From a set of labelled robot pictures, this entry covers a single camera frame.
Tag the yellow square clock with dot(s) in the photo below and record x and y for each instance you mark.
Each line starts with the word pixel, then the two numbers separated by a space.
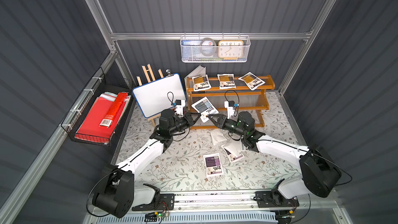
pixel 230 49

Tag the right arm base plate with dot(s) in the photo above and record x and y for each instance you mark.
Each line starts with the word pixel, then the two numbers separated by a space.
pixel 268 199

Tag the yellow coffee bag top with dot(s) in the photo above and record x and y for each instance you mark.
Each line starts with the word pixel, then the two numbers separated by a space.
pixel 201 83

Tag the white wire wall basket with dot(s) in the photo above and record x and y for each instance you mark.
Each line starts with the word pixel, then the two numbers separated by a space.
pixel 191 54

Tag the dark blue coffee bag under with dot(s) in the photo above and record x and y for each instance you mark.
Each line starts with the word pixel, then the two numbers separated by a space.
pixel 205 108

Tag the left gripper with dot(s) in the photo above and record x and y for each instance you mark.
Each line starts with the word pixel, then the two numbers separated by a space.
pixel 188 120

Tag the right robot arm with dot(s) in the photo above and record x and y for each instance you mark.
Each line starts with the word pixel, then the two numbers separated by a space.
pixel 318 173

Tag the purple coffee bag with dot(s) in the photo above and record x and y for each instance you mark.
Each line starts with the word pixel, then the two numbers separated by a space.
pixel 233 158
pixel 213 165

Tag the round grey tape roll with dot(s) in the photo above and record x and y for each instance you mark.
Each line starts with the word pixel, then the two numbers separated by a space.
pixel 207 47

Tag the yellow coffee bag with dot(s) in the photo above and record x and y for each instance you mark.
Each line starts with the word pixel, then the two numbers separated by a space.
pixel 201 83
pixel 252 81
pixel 226 81

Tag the white coffee bag face-down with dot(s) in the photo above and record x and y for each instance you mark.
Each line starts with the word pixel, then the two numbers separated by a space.
pixel 217 136

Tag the wooden easel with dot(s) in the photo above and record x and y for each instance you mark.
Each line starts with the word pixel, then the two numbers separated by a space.
pixel 149 74

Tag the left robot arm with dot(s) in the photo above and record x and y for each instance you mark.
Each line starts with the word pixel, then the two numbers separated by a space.
pixel 116 192

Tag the red long box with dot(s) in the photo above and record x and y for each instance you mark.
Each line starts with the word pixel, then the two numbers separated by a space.
pixel 112 112

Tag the blue box in basket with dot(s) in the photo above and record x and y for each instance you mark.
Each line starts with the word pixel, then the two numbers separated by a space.
pixel 191 42

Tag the red folder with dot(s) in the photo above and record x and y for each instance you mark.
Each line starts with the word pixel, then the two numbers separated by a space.
pixel 91 130

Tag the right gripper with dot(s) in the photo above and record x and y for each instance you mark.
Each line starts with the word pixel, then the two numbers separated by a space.
pixel 221 121

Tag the wooden two-tier shelf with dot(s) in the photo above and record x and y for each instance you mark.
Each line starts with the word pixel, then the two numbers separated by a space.
pixel 253 101

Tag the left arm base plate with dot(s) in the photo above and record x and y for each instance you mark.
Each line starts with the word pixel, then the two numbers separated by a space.
pixel 159 203

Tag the whiteboard with blue frame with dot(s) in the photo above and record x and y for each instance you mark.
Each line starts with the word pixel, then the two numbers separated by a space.
pixel 174 88

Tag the yellow coffee bag front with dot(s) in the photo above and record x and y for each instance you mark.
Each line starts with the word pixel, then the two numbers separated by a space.
pixel 252 81

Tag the black wire side basket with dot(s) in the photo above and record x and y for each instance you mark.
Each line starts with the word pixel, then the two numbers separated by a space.
pixel 104 82

